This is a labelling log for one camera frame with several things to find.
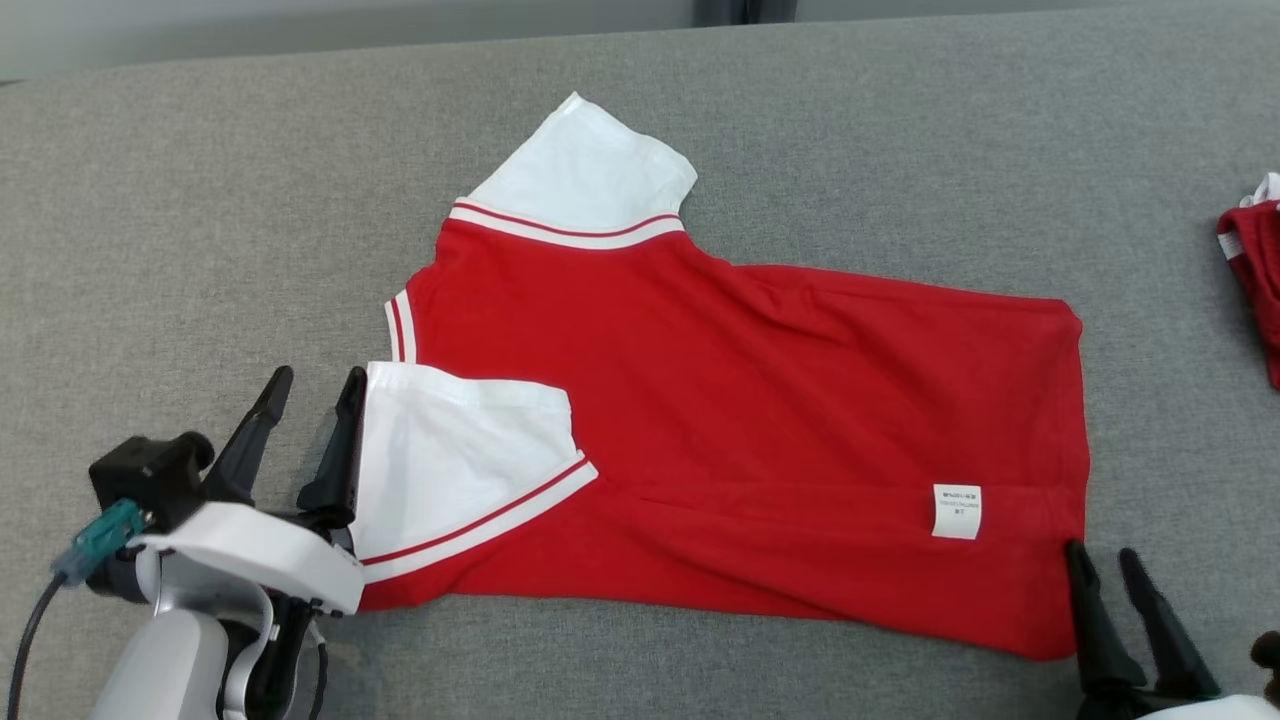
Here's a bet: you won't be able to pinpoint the teal left camera connector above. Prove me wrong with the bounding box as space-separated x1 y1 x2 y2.
50 498 153 588

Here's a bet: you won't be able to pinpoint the red shorts with white stripe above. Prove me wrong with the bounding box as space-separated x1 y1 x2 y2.
1217 172 1280 392

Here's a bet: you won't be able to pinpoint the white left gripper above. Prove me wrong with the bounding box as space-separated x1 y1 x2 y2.
128 365 369 617

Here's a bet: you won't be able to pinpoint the grey double partition post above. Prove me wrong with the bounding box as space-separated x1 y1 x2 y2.
693 0 801 27

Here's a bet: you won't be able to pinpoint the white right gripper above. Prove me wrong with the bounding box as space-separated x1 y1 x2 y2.
1062 538 1280 720

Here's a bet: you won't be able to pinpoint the red jersey with white sleeves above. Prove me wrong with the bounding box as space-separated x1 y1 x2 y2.
355 92 1092 662

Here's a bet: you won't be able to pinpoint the black left camera cable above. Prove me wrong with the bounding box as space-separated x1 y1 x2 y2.
5 575 66 720

